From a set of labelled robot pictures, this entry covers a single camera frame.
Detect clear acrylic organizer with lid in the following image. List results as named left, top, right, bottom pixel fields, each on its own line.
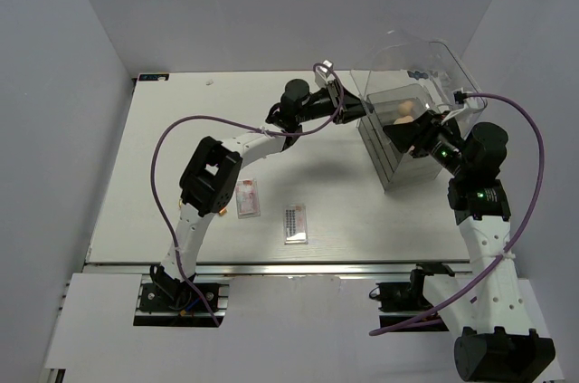
left=350, top=29, right=479, bottom=192

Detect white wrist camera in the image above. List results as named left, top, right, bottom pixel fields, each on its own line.
left=444, top=90, right=484, bottom=121
left=312, top=60, right=342, bottom=89

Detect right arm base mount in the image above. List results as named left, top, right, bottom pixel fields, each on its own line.
left=368, top=263, right=455, bottom=328

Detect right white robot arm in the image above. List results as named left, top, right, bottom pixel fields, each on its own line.
left=383, top=110, right=555, bottom=382

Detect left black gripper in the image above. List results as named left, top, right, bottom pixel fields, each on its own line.
left=297, top=79, right=375, bottom=126

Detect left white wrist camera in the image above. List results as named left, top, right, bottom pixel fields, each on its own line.
left=312, top=60, right=342, bottom=89

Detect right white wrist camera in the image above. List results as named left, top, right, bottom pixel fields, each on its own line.
left=444, top=90, right=484, bottom=121

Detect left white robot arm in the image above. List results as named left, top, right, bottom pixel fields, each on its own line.
left=150, top=79, right=374, bottom=310

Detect clear false eyelash case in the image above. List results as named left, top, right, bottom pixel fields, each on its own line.
left=283, top=204, right=308, bottom=245

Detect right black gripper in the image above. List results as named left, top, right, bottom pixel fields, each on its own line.
left=382, top=110, right=470, bottom=177

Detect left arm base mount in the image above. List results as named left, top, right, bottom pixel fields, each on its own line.
left=133, top=264, right=229, bottom=329

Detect blue label sticker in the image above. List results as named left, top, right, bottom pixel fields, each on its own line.
left=138, top=73, right=169, bottom=82

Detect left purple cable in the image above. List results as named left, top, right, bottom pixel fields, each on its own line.
left=151, top=62, right=349, bottom=328

